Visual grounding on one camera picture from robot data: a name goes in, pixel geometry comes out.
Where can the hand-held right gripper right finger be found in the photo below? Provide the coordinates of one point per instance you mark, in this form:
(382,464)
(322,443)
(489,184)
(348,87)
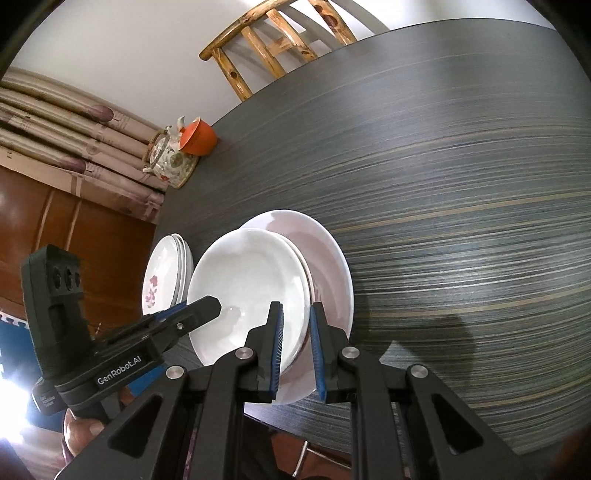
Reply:
(318,353)

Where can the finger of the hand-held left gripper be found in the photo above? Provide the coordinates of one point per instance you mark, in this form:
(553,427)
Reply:
(166,314)
(194,321)

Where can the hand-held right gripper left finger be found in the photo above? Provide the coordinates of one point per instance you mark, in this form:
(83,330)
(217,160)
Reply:
(275,344)

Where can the white blue-rimmed plate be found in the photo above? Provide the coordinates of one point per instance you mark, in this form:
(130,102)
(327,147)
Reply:
(190,265)

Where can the white bowl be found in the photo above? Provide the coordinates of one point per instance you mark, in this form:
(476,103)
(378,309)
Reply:
(249,277)
(330,267)

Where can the person's left hand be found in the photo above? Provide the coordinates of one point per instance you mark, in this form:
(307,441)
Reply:
(81,436)

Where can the blue foam floor mat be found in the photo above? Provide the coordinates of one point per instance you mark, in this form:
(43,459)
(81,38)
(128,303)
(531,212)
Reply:
(11,337)

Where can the brown wooden cabinet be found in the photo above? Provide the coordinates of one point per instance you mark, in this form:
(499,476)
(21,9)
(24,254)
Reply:
(92,230)

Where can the metal chair leg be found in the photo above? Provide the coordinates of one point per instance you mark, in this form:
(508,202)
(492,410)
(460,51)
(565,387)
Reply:
(300,459)

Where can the floral ceramic teapot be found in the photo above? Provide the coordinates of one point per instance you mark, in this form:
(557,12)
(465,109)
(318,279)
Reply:
(166,157)

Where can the beige patterned curtain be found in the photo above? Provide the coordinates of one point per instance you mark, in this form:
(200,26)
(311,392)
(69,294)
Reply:
(69,138)

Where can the orange cup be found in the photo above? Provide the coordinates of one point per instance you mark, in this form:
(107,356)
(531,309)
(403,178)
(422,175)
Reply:
(198,138)

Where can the wooden chair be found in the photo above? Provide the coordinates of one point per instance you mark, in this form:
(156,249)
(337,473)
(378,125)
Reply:
(263,46)

